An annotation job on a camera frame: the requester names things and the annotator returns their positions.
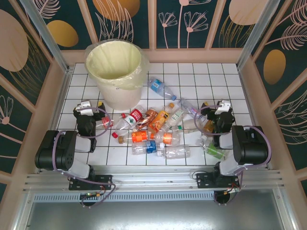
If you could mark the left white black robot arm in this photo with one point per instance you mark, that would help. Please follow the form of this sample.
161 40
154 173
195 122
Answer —
45 153

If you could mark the blue label water bottle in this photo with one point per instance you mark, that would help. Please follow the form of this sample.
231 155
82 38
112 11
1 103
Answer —
157 84

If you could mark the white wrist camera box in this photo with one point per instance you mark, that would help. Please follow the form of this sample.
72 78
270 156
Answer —
85 105
224 105

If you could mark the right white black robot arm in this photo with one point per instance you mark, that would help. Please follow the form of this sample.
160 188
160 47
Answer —
251 146

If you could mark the aluminium side rail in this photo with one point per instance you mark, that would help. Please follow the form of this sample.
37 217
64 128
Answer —
250 100
60 100

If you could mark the crushed clear bottle blue label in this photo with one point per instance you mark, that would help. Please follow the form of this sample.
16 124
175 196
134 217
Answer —
150 146

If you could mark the orange label bottle orange cap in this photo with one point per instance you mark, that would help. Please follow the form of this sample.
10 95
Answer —
138 136

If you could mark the clear bottle orange band label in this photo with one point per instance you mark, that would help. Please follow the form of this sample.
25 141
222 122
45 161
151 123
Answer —
168 138

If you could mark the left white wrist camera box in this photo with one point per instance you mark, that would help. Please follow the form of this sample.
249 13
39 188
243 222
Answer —
85 105

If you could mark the small clear bottle orange cap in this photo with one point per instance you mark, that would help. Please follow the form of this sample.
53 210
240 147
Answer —
170 106

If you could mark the aluminium frame post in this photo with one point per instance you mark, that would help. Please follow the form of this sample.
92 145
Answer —
259 33
36 18

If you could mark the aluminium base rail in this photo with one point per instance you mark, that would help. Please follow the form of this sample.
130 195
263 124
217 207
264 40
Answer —
153 178

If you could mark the milky white plastic bottle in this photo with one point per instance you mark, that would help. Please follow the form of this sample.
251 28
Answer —
192 125

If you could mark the amber tinted plastic bottle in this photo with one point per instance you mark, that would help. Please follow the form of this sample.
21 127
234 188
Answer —
208 125

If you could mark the crushed bottle green label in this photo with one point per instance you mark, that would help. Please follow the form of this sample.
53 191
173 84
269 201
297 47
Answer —
213 151

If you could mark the crushed copper brown bottle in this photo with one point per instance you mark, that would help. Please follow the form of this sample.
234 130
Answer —
147 117

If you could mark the clear bottle small red label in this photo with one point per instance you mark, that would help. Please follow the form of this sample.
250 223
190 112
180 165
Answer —
105 121

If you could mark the clear unlabelled bottle white cap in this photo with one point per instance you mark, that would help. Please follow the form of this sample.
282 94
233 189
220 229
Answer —
176 152

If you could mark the orange juice bottle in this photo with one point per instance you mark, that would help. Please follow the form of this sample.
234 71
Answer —
158 121

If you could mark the bottle red white green label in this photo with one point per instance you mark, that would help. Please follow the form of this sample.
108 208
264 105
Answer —
130 119

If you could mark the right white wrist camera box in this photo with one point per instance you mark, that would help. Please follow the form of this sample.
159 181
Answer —
224 105

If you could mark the yellow power connector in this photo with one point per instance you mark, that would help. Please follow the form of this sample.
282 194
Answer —
98 195
226 192

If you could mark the grey sheet metal panel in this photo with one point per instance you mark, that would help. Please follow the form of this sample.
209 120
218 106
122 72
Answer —
153 215

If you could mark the clear bottle purple print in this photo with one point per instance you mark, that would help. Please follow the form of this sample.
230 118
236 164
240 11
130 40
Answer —
188 105

